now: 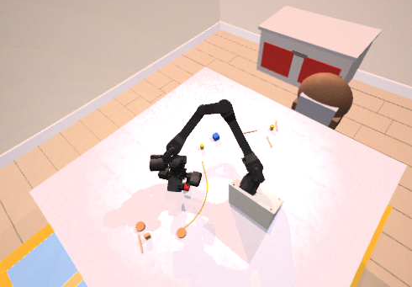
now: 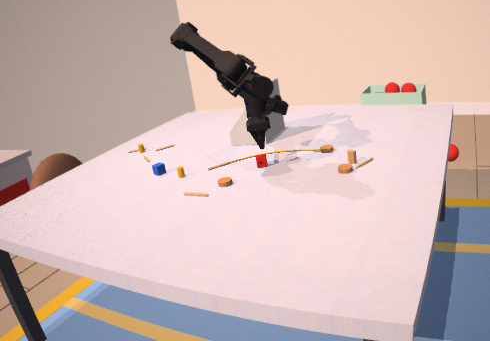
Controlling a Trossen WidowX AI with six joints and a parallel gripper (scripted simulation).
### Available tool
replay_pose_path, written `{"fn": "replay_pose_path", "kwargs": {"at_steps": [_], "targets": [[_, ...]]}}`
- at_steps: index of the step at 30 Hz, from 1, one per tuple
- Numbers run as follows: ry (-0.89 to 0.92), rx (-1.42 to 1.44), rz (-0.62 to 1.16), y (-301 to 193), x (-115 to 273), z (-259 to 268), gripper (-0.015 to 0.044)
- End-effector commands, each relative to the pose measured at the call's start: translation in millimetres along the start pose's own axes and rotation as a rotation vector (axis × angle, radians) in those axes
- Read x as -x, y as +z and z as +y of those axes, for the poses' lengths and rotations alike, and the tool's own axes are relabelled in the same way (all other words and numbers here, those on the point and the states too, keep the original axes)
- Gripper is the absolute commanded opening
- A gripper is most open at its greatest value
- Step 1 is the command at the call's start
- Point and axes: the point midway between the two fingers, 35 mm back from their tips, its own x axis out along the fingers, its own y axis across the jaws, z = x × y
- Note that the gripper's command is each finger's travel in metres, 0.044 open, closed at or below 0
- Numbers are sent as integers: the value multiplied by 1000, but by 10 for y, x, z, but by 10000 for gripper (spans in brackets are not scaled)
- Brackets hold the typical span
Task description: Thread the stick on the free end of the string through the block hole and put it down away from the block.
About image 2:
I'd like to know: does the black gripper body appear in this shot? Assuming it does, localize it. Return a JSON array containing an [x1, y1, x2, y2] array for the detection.
[[244, 96, 270, 132]]

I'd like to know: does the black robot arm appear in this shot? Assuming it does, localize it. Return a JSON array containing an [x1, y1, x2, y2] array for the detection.
[[170, 22, 289, 115]]

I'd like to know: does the blue cube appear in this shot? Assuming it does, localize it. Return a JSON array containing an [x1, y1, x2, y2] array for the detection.
[[152, 162, 166, 176]]

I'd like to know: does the yellow cylinder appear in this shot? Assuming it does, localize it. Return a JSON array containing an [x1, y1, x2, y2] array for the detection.
[[177, 167, 186, 178]]

